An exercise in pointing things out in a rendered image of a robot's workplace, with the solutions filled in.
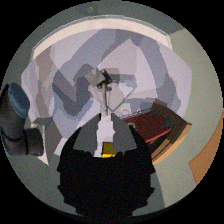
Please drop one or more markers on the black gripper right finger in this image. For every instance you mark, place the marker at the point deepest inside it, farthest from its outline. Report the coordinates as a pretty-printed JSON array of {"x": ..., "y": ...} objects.
[{"x": 127, "y": 140}]

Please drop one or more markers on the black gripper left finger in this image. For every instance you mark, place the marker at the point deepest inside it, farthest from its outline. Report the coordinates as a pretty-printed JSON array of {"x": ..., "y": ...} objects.
[{"x": 82, "y": 140}]

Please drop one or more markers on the brown wooden cabinet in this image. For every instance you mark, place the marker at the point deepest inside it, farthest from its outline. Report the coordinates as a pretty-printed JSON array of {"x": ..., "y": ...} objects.
[{"x": 153, "y": 129}]

